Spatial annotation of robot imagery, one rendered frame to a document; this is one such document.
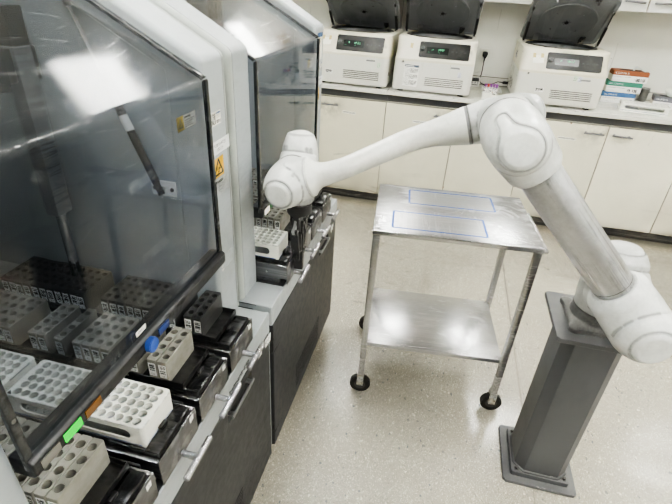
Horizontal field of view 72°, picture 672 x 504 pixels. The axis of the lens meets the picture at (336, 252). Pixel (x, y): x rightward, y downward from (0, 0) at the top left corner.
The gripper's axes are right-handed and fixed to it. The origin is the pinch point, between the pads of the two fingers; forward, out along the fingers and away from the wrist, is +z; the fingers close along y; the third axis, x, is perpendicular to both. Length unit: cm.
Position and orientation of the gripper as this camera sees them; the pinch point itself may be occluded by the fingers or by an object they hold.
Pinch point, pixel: (298, 258)
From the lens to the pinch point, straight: 151.0
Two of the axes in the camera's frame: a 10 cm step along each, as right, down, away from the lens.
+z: -0.6, 8.6, 5.1
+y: -2.3, 4.8, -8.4
